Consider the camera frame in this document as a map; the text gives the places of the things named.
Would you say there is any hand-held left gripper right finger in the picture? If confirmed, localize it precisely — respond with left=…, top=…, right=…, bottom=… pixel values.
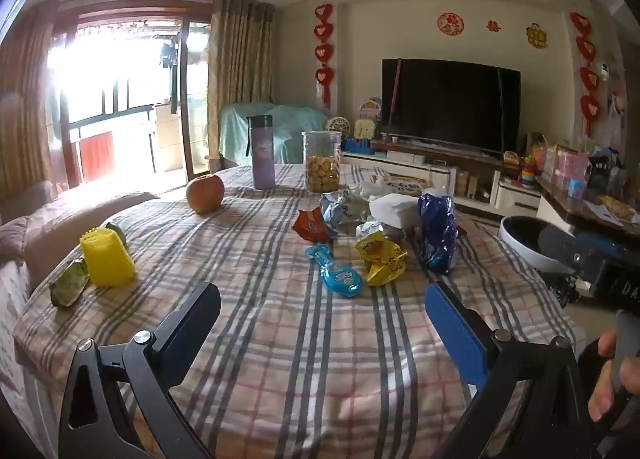
left=424, top=280, right=593, bottom=459

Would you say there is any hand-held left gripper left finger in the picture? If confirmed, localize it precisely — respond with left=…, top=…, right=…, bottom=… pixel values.
left=59, top=281, right=222, bottom=459

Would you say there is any black trash bin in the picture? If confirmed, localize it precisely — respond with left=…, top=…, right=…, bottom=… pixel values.
left=500, top=216, right=578, bottom=274

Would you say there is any dark blue snack bag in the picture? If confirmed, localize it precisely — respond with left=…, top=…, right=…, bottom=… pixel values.
left=417, top=193, right=458, bottom=275

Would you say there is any yellow snack wrapper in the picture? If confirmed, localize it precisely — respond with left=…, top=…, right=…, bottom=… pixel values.
left=355, top=231, right=408, bottom=286

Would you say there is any light blue candy package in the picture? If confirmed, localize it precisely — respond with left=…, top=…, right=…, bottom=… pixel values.
left=305, top=245, right=363, bottom=298

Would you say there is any small silver wrapper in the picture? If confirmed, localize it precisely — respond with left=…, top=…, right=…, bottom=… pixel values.
left=355, top=220, right=406, bottom=242

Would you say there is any white foam net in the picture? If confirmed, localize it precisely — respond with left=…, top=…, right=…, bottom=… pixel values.
left=369, top=193, right=421, bottom=230

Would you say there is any green snack wrapper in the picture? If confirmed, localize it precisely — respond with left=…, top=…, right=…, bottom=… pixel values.
left=49, top=259, right=91, bottom=309

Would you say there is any orange snack wrapper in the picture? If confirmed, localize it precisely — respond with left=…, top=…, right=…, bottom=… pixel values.
left=292, top=206, right=335, bottom=243

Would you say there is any silver blue wrapper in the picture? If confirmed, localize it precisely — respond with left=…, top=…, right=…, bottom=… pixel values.
left=320, top=189, right=370, bottom=236

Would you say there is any white plastic bag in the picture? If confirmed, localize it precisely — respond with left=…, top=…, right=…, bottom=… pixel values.
left=347, top=179, right=388, bottom=202

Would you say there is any person's right hand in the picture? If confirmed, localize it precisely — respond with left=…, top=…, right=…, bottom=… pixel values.
left=587, top=328, right=640, bottom=422

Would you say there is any yellow patterned board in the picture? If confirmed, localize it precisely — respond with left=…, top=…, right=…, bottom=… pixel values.
left=597, top=195, right=636, bottom=220

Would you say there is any marble-top side cabinet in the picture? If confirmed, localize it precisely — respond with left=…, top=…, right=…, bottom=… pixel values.
left=535, top=174, right=640, bottom=240

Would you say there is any plaid tablecloth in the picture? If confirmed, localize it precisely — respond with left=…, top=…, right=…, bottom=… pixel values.
left=12, top=163, right=588, bottom=459

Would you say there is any black bag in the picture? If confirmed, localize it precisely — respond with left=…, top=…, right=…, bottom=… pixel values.
left=587, top=156, right=626, bottom=190

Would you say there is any pink plastic storage box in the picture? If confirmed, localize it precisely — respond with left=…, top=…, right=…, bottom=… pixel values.
left=552, top=146, right=591, bottom=197

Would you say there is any yellow plastic cup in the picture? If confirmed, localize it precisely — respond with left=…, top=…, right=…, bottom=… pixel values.
left=80, top=226, right=136, bottom=287

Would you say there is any red apple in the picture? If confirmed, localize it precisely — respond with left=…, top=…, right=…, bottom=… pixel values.
left=186, top=174, right=225, bottom=214

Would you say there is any white TV cabinet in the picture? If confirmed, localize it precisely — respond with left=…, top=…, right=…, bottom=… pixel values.
left=340, top=136, right=543, bottom=220

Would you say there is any beige sofa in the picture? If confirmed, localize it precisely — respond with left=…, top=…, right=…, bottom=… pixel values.
left=0, top=179, right=161, bottom=300

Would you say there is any purple water bottle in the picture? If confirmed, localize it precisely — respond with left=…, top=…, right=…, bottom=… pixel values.
left=248, top=114, right=277, bottom=190

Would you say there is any red hanging cloth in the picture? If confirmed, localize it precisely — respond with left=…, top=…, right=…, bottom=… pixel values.
left=80, top=132, right=115, bottom=183

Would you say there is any clear cookie jar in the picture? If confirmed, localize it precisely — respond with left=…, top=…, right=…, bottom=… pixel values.
left=301, top=130, right=343, bottom=193

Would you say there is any teal covered furniture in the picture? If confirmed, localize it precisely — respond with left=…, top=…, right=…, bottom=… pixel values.
left=219, top=102, right=331, bottom=165

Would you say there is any black television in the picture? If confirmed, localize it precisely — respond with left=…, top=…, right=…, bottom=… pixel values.
left=381, top=58, right=522, bottom=156

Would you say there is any sliding glass door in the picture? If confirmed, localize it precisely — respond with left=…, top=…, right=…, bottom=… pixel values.
left=50, top=9, right=213, bottom=190

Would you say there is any toy ferris wheel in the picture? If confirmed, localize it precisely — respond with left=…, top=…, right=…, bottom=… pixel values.
left=327, top=115, right=353, bottom=140

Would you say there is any pastel toy house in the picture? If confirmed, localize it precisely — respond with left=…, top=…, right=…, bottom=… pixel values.
left=359, top=96, right=383, bottom=122

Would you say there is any pink stick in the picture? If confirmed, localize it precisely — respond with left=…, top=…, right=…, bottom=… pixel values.
left=390, top=59, right=402, bottom=137

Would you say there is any beige curtain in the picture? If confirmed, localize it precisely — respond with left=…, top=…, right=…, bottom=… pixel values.
left=207, top=0, right=275, bottom=160
left=0, top=0, right=60, bottom=202

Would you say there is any red heart decoration string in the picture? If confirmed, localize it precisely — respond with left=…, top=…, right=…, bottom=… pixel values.
left=570, top=12, right=602, bottom=137
left=314, top=2, right=335, bottom=109

